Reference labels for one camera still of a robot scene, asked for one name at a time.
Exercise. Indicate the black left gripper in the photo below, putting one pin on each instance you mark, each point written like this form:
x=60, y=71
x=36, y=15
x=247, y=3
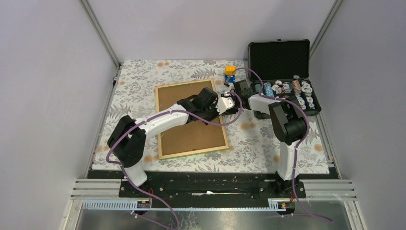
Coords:
x=216, y=112

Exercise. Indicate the green wooden picture frame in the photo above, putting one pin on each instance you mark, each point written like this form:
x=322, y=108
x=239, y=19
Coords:
x=190, y=152

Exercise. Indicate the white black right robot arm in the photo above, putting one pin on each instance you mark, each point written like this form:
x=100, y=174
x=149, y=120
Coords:
x=289, y=122

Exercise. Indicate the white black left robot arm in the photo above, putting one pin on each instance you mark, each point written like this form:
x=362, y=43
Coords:
x=127, y=141

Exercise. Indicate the blue toy brick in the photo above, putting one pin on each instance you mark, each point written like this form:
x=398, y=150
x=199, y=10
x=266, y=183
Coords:
x=230, y=79

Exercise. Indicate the yellow toy brick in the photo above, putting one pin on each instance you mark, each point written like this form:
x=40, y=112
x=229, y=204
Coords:
x=229, y=70

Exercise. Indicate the black poker chip case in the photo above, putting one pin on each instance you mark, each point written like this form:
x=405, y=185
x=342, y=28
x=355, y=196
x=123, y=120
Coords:
x=288, y=62

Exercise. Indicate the floral tablecloth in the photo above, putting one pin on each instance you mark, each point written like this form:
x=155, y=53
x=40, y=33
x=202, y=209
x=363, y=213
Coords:
x=253, y=147

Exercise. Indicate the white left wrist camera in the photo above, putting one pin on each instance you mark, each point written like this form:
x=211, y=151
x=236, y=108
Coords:
x=226, y=105

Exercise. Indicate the brown frame backing board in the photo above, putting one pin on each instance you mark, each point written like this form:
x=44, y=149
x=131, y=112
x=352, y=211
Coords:
x=190, y=136

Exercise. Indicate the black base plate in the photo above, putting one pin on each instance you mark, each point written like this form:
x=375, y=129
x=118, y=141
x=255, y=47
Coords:
x=198, y=189

